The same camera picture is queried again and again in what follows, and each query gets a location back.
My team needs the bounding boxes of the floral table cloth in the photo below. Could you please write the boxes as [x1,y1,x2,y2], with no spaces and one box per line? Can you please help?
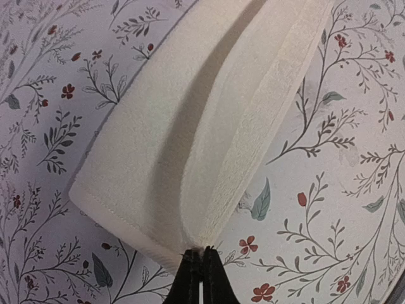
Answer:
[1,1,404,303]

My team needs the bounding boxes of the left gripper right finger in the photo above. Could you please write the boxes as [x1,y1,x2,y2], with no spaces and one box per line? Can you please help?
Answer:
[202,246,240,304]

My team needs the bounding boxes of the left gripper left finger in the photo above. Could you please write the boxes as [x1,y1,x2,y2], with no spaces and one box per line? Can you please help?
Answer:
[164,249,202,304]

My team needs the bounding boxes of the cream white towel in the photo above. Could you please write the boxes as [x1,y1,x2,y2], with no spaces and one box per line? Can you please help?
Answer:
[69,1,333,273]

